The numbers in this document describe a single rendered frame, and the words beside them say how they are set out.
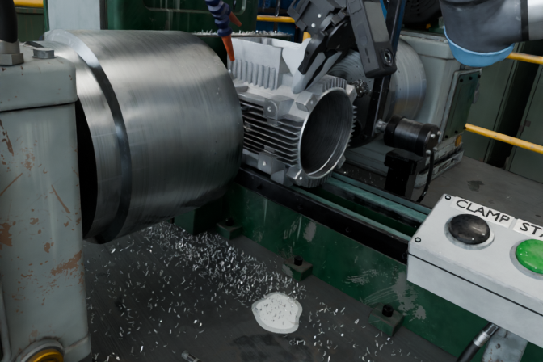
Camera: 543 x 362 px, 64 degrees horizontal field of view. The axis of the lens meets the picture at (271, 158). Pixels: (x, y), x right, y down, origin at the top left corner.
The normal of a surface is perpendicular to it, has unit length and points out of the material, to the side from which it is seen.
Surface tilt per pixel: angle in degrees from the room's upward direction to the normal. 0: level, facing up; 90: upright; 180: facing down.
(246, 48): 90
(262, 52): 90
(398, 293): 90
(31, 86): 90
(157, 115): 65
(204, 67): 39
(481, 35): 130
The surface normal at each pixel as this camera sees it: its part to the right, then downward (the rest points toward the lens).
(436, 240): -0.14, -0.79
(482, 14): -0.05, 0.80
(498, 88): -0.77, 0.15
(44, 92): 0.76, 0.31
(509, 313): -0.64, 0.54
